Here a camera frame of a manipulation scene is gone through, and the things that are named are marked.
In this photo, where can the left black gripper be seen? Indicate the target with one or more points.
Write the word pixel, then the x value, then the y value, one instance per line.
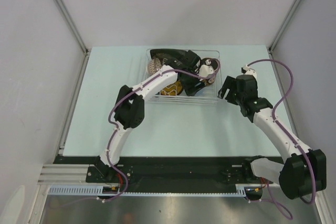
pixel 190 90

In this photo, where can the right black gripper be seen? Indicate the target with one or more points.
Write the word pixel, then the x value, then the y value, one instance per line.
pixel 230 83

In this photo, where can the yellow round plate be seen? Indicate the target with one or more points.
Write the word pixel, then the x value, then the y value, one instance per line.
pixel 172 90

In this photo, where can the clear wire dish rack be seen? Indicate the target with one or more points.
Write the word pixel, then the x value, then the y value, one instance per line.
pixel 207 95

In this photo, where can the black floral square plate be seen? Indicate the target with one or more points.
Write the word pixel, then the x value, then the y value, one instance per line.
pixel 163 54

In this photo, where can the red-white patterned bowl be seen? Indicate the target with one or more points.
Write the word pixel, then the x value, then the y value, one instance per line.
pixel 153 66

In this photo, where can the red black mug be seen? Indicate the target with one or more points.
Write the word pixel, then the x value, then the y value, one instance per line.
pixel 213 63

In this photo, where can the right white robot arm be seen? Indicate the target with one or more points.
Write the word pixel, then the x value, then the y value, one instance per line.
pixel 303 170

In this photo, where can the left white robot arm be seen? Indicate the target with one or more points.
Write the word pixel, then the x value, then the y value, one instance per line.
pixel 128 111

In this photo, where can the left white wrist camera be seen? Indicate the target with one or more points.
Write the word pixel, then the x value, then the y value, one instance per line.
pixel 206 71

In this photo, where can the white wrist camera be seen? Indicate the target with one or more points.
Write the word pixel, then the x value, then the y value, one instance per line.
pixel 247 70
pixel 206 71

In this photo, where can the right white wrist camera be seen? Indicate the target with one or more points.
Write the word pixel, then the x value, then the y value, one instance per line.
pixel 247 70

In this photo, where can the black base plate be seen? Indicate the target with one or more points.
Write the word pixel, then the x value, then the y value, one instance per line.
pixel 145 186

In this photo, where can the grey cable duct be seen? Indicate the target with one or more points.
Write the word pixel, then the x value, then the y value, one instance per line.
pixel 74 190

